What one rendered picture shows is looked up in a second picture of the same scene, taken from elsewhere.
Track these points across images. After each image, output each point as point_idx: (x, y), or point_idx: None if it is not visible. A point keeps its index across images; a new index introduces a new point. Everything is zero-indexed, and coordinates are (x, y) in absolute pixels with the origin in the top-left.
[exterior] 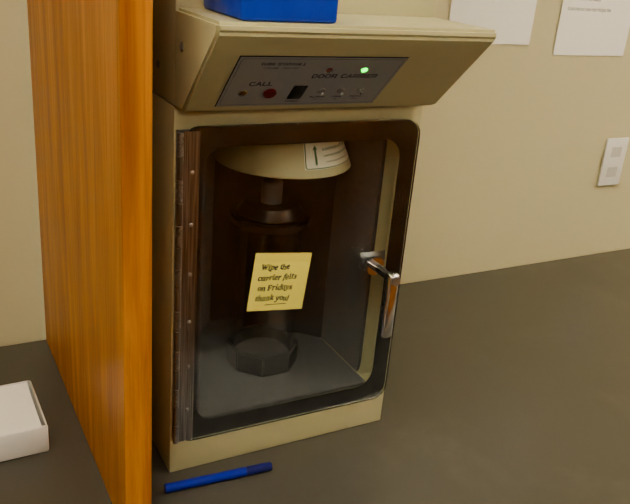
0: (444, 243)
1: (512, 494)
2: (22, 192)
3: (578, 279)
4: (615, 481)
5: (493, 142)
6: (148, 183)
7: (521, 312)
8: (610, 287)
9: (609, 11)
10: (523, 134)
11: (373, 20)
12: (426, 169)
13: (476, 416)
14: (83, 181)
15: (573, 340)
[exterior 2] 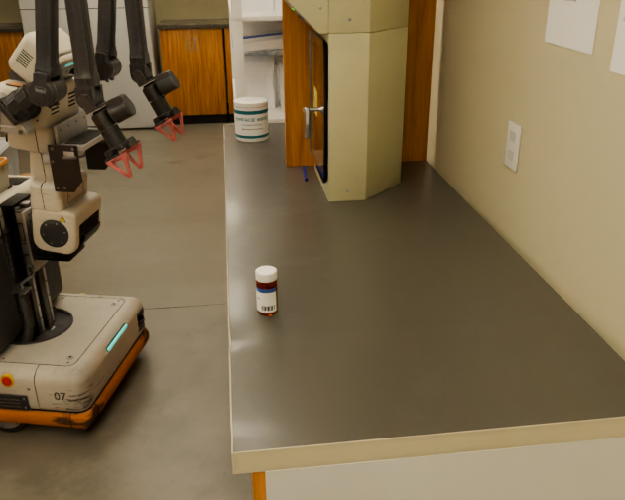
0: (535, 228)
1: (259, 214)
2: (436, 86)
3: (525, 313)
4: (249, 236)
5: (566, 149)
6: (283, 38)
7: (446, 265)
8: (506, 325)
9: None
10: (586, 153)
11: None
12: (531, 150)
13: (319, 220)
14: None
15: (396, 271)
